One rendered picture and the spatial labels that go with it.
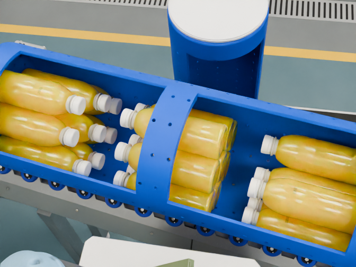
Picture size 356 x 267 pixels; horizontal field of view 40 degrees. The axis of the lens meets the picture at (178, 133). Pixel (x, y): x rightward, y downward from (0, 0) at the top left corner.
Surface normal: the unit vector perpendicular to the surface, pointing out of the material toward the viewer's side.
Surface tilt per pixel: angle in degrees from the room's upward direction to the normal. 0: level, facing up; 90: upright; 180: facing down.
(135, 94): 78
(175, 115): 2
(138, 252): 0
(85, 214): 71
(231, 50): 90
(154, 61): 0
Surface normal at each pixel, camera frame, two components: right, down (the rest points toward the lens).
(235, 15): -0.06, -0.53
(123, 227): -0.32, 0.59
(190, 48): -0.55, 0.72
